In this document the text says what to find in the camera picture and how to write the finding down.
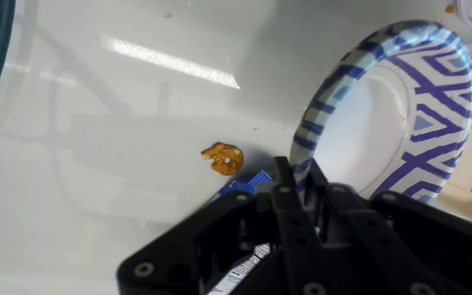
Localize orange chips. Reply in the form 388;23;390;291
200;141;246;178

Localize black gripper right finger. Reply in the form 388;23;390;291
300;160;472;295

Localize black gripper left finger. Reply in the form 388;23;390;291
116;154;331;295

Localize blue patterned paper bowl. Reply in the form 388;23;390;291
288;19;472;206

